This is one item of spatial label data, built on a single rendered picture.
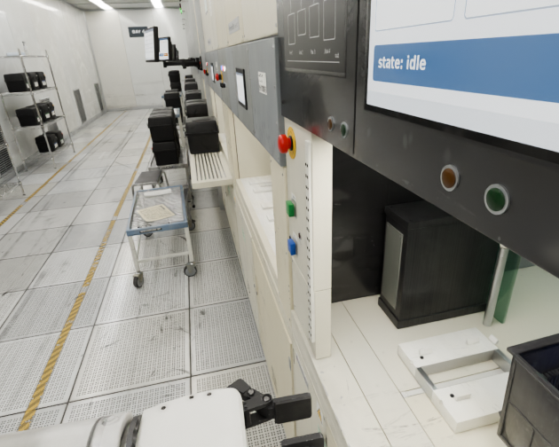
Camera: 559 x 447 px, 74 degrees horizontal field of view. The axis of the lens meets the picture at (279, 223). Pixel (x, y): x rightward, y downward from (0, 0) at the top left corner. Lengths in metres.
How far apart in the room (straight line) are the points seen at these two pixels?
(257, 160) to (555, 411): 1.92
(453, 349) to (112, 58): 13.73
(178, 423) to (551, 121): 0.38
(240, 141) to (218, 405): 1.91
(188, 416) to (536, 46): 0.40
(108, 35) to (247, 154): 12.14
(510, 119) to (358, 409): 0.68
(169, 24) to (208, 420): 13.78
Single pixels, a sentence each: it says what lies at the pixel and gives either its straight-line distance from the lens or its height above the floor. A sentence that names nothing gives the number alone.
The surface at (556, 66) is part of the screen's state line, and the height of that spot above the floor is 1.51.
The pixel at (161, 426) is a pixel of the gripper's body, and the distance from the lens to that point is 0.41.
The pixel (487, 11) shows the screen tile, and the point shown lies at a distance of 0.30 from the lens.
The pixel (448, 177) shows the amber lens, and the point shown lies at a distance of 0.32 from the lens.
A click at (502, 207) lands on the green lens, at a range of 0.29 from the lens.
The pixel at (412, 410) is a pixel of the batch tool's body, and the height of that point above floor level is 0.87.
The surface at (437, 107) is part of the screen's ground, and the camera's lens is 0.34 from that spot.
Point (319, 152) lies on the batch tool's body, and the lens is 0.69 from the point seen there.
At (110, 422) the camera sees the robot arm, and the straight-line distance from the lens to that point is 0.41.
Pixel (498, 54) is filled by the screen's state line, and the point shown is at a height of 1.52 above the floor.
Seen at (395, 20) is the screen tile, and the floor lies 1.55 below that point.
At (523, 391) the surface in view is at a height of 1.07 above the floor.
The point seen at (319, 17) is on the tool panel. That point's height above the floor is 1.57.
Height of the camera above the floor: 1.53
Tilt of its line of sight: 25 degrees down
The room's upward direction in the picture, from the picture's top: 3 degrees counter-clockwise
